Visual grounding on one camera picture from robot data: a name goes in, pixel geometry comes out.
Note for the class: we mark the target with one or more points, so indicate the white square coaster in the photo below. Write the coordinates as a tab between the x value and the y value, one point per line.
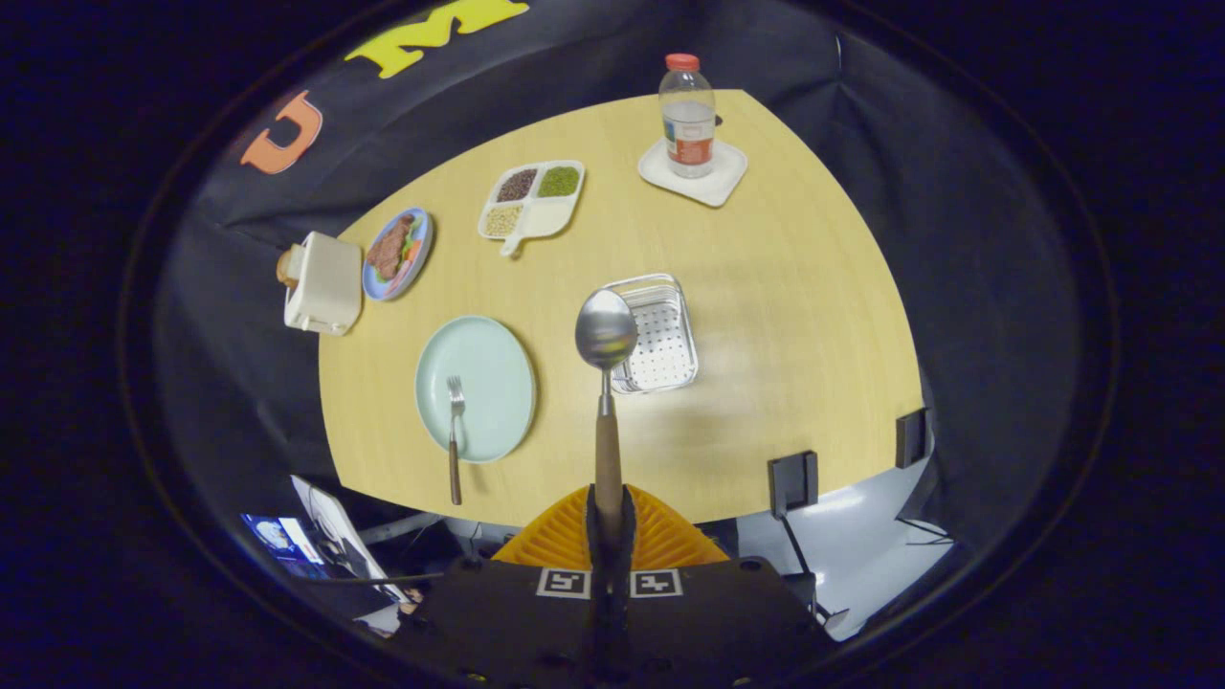
723	177

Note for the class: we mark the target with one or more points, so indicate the black table clamp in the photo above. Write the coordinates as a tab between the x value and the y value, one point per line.
911	438
792	481

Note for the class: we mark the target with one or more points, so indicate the pale green plate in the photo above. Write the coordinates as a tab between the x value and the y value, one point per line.
498	383

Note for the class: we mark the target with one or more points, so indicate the white toaster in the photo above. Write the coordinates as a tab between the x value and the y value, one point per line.
327	282

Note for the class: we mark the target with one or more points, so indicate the clear water bottle red cap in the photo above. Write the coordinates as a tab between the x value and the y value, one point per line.
687	115

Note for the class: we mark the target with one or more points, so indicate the brown bread slice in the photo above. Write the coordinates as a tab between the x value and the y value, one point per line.
287	266

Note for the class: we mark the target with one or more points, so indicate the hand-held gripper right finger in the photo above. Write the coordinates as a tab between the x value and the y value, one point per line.
708	622

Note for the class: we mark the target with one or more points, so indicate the blue plate with food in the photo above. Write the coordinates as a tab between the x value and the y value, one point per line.
392	254

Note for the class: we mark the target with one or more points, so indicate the glowing display screen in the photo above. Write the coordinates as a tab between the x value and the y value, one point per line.
282	541

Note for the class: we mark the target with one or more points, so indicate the metal perforated basket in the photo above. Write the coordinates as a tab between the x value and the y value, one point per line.
665	344

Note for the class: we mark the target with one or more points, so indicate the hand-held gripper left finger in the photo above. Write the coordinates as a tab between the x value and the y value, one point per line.
517	622

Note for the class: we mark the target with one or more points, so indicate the white divided dish with beans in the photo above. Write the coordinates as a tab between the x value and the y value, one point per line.
550	215

